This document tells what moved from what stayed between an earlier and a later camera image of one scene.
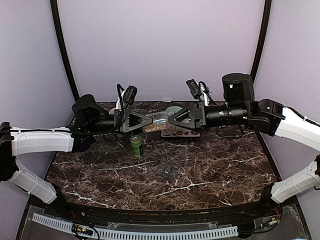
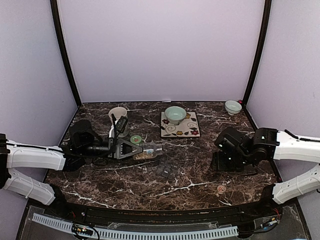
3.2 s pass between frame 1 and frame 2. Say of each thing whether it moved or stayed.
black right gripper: moved
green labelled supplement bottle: stayed
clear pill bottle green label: moved
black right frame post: stayed
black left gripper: moved
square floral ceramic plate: stayed
